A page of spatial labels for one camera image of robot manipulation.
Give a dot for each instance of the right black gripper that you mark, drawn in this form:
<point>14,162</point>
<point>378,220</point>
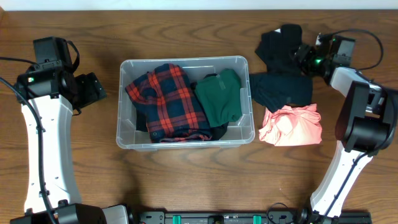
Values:
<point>300,56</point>

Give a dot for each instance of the clear plastic storage container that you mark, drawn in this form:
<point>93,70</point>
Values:
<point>238,133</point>

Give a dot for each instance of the dark green garment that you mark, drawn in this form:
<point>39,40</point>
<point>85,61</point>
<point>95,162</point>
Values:
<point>219,96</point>

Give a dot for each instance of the pink folded garment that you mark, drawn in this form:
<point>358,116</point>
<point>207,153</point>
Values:
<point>292,126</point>

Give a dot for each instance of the black garment with tag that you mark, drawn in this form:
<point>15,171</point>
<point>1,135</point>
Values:
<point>276,49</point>

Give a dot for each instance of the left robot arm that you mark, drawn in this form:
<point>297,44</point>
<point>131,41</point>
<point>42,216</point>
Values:
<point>53,195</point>

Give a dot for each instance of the dark navy folded garment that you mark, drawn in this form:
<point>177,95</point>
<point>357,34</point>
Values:
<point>274,91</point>

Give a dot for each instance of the red navy plaid shirt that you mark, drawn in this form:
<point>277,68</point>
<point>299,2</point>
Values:
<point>168,102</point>

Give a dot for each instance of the large black garment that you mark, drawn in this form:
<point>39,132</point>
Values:
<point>217,130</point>

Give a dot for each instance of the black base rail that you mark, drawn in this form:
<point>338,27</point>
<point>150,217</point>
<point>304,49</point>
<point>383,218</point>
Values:
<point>277,216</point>

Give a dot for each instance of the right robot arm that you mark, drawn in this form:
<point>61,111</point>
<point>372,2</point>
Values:
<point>366,125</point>

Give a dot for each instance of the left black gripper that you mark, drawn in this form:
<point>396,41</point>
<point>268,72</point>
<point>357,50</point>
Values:
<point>91,86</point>

